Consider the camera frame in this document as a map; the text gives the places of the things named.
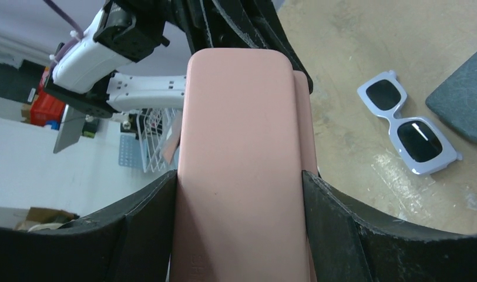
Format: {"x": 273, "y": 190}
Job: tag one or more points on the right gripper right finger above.
{"x": 352, "y": 241}

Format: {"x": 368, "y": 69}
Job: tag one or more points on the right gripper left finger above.
{"x": 129, "y": 240}

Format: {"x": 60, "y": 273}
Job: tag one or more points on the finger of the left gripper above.
{"x": 194, "y": 19}
{"x": 256, "y": 23}

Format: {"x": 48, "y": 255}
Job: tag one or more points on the pink glasses case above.
{"x": 246, "y": 138}

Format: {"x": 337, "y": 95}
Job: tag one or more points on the white frame sunglasses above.
{"x": 421, "y": 145}

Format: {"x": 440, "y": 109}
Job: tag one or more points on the grey glasses case green lining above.
{"x": 454, "y": 101}

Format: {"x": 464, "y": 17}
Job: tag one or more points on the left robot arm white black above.
{"x": 84, "y": 71}

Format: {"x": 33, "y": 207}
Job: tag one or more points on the red box background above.
{"x": 45, "y": 108}

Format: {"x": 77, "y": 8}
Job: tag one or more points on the white wire basket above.
{"x": 154, "y": 129}

